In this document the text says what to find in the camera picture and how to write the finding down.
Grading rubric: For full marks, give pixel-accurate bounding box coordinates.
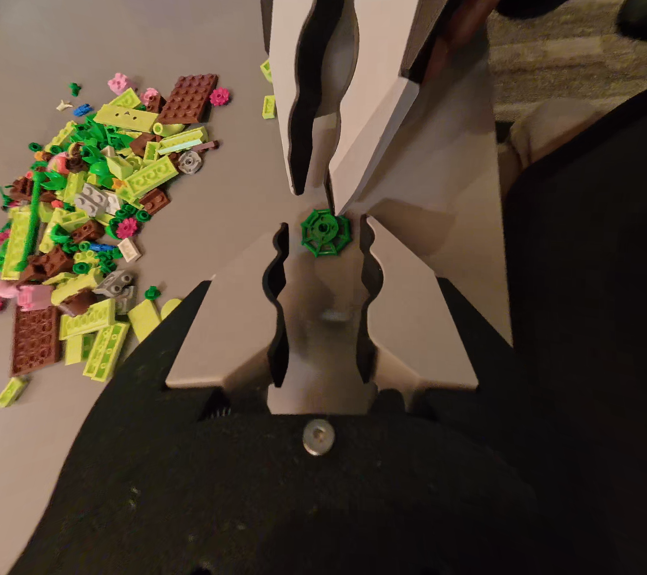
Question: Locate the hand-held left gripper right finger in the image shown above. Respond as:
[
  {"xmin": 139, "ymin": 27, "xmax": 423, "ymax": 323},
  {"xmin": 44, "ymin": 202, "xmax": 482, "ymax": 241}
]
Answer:
[{"xmin": 356, "ymin": 215, "xmax": 480, "ymax": 390}]

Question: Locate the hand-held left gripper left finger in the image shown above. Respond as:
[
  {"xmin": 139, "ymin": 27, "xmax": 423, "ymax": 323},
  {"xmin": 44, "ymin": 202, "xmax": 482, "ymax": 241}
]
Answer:
[{"xmin": 166, "ymin": 223, "xmax": 290, "ymax": 390}]

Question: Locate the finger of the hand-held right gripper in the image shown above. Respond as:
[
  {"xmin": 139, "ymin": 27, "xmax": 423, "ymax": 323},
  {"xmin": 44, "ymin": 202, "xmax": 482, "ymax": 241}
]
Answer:
[
  {"xmin": 258, "ymin": 0, "xmax": 361, "ymax": 196},
  {"xmin": 328, "ymin": 0, "xmax": 487, "ymax": 217}
]

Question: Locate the black green round toy piece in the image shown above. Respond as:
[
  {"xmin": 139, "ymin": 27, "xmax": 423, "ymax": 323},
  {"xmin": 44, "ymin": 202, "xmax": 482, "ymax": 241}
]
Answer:
[{"xmin": 301, "ymin": 209, "xmax": 352, "ymax": 257}]

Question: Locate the pile of colourful toy bricks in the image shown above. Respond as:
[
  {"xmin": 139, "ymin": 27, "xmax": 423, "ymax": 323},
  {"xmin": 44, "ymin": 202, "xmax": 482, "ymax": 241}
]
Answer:
[{"xmin": 0, "ymin": 57, "xmax": 279, "ymax": 409}]

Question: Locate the person's black jacket torso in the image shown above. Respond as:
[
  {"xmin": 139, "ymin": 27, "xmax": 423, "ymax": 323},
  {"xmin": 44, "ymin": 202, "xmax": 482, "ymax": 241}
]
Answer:
[{"xmin": 503, "ymin": 95, "xmax": 647, "ymax": 575}]

